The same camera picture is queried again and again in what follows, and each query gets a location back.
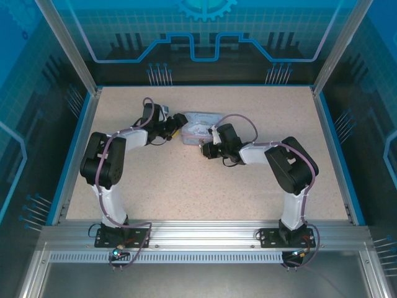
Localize aluminium mounting rail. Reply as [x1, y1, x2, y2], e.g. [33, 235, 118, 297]
[40, 220, 372, 249]

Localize aluminium table side rail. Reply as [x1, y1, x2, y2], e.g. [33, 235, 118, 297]
[51, 88, 103, 226]
[311, 88, 357, 226]

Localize pale blue cartoon tin box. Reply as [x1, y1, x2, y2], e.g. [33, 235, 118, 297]
[181, 111, 224, 147]

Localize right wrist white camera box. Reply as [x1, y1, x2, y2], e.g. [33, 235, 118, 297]
[210, 125, 223, 145]

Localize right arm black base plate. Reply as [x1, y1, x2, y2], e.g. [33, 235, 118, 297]
[259, 228, 317, 248]

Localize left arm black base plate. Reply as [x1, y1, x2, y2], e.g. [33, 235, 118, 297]
[94, 228, 152, 248]

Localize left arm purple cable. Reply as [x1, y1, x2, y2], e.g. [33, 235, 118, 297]
[94, 97, 155, 271]

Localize slotted grey cable duct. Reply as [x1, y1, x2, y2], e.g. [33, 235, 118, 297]
[49, 251, 285, 262]

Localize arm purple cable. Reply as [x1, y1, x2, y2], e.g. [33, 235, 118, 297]
[212, 114, 322, 271]
[94, 97, 155, 271]

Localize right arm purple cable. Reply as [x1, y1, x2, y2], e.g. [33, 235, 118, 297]
[212, 114, 322, 271]

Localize small LED connector board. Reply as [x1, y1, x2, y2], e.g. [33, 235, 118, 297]
[283, 248, 311, 260]
[110, 246, 130, 260]

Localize aluminium frame post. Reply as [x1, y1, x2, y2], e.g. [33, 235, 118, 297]
[311, 0, 375, 96]
[34, 0, 103, 96]

